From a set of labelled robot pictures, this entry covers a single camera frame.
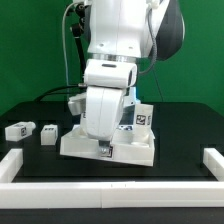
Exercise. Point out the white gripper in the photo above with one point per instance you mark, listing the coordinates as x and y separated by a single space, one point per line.
104 109

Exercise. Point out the white square table top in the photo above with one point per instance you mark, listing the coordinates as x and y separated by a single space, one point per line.
125 147

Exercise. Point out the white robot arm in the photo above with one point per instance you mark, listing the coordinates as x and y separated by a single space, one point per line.
122 32

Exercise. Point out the white U-shaped fence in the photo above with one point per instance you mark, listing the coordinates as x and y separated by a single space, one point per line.
110 194

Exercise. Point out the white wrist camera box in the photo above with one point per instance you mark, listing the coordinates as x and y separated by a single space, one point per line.
110 74

